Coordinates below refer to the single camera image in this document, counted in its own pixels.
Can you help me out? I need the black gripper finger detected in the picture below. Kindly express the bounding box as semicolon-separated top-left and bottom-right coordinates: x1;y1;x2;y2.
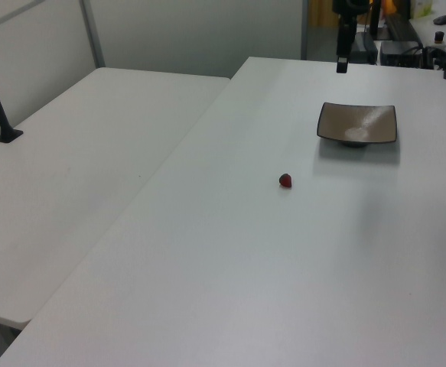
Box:
349;16;358;57
336;15;352;73

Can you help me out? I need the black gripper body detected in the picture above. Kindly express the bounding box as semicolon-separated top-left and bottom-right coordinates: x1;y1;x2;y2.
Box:
332;0;373;18

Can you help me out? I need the square brown ceramic plate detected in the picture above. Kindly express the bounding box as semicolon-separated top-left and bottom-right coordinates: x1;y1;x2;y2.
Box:
315;102;399;149

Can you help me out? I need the black vertical pole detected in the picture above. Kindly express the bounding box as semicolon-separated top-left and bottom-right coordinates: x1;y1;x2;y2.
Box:
369;0;383;41

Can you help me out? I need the black electronics box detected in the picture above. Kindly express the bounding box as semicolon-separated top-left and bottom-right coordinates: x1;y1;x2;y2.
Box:
379;40;425;68

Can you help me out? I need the green and white box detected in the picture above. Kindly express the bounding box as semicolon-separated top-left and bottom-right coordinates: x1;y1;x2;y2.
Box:
412;0;435;20

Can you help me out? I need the grey metal partition post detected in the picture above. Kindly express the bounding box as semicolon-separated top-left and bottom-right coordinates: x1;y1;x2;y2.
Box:
301;0;310;60
80;0;107;70

